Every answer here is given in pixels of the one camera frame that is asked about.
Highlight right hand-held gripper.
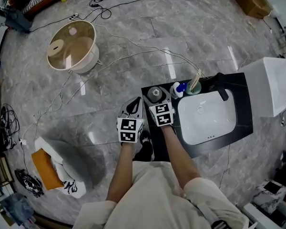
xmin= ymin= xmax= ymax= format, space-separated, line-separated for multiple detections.
xmin=143 ymin=89 xmax=175 ymax=128

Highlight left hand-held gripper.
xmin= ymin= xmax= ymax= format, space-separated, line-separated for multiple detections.
xmin=116 ymin=96 xmax=144 ymax=144

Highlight small grey round jar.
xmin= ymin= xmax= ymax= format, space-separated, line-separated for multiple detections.
xmin=146 ymin=86 xmax=163 ymax=104

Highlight person's left forearm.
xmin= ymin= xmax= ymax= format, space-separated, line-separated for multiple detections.
xmin=105 ymin=141 xmax=137 ymax=204

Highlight person's right forearm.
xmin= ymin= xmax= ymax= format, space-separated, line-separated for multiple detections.
xmin=160 ymin=125 xmax=201 ymax=191

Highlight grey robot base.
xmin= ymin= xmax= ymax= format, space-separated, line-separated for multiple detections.
xmin=0 ymin=7 xmax=33 ymax=33

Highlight white spray bottle blue nozzle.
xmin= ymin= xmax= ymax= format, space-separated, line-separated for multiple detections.
xmin=169 ymin=81 xmax=188 ymax=100

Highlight white sink basin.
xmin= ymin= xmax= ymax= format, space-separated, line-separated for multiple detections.
xmin=177 ymin=89 xmax=237 ymax=146

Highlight black countertop vanity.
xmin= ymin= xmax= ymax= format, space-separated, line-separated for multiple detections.
xmin=141 ymin=72 xmax=254 ymax=159

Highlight person's left black shoe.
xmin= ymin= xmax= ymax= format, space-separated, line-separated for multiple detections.
xmin=133 ymin=130 xmax=154 ymax=163

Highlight beige sticks in cup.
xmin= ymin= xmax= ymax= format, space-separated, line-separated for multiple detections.
xmin=188 ymin=68 xmax=203 ymax=92

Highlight black faucet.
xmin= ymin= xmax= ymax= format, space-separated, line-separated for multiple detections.
xmin=208 ymin=72 xmax=230 ymax=102

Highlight round glass coffee table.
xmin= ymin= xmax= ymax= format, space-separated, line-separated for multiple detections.
xmin=46 ymin=20 xmax=103 ymax=75

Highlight person's cream clothing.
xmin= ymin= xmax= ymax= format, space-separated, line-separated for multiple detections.
xmin=72 ymin=161 xmax=250 ymax=229

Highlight round wooden lid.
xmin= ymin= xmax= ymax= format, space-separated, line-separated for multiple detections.
xmin=47 ymin=39 xmax=67 ymax=57

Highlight white cushion black pattern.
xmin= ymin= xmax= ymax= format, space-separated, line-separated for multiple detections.
xmin=53 ymin=162 xmax=87 ymax=199

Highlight orange cushion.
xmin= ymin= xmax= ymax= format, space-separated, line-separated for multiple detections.
xmin=31 ymin=148 xmax=65 ymax=191

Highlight white box cabinet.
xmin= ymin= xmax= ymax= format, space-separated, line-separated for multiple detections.
xmin=238 ymin=56 xmax=286 ymax=118

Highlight black bag with white print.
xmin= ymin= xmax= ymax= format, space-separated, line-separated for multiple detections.
xmin=14 ymin=168 xmax=45 ymax=198

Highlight large cardboard box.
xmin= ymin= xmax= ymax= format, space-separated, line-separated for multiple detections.
xmin=234 ymin=0 xmax=274 ymax=20

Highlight marble pattern box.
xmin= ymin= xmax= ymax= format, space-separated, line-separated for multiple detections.
xmin=252 ymin=178 xmax=286 ymax=216

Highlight tangled black cables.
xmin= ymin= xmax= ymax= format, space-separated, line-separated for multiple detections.
xmin=0 ymin=103 xmax=21 ymax=150

